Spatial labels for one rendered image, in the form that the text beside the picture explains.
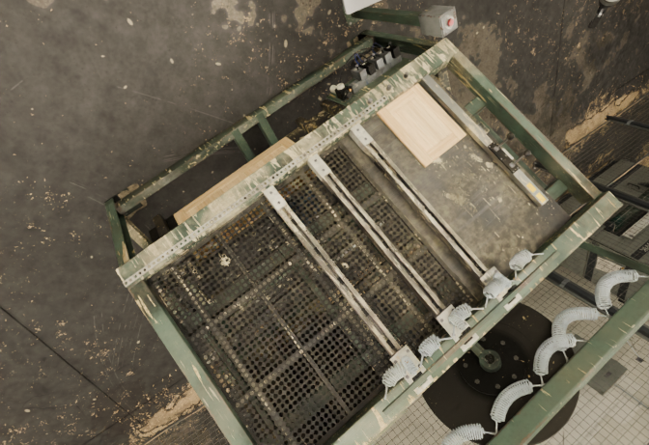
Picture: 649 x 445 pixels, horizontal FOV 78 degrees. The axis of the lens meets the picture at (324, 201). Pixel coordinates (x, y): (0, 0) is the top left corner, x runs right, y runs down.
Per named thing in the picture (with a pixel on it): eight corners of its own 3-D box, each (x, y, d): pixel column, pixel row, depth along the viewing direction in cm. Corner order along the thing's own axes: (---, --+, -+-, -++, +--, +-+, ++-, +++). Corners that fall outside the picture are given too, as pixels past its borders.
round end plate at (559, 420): (481, 268, 245) (619, 363, 185) (482, 274, 249) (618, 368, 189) (384, 355, 229) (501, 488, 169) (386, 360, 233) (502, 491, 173)
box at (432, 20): (432, 4, 228) (455, 6, 214) (436, 24, 235) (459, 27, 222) (416, 14, 225) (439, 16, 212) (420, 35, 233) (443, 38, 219)
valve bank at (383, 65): (381, 32, 240) (409, 37, 222) (388, 54, 249) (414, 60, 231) (317, 76, 230) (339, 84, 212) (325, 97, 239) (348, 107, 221)
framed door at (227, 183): (287, 138, 274) (285, 136, 273) (328, 167, 233) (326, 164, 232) (175, 216, 256) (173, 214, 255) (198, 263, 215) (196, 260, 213)
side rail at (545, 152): (453, 62, 243) (460, 50, 232) (588, 198, 222) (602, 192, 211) (446, 67, 241) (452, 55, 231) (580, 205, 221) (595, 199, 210)
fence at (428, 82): (426, 77, 232) (428, 73, 228) (545, 202, 214) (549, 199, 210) (419, 82, 231) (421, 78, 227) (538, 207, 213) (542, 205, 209)
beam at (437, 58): (439, 47, 245) (446, 36, 234) (453, 61, 243) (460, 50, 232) (124, 272, 201) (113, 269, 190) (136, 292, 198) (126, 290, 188)
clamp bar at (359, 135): (359, 126, 221) (365, 104, 198) (511, 298, 199) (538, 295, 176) (346, 136, 219) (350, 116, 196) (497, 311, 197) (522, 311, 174)
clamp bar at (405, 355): (276, 186, 210) (272, 171, 187) (427, 375, 187) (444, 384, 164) (261, 198, 208) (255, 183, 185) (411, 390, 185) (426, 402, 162)
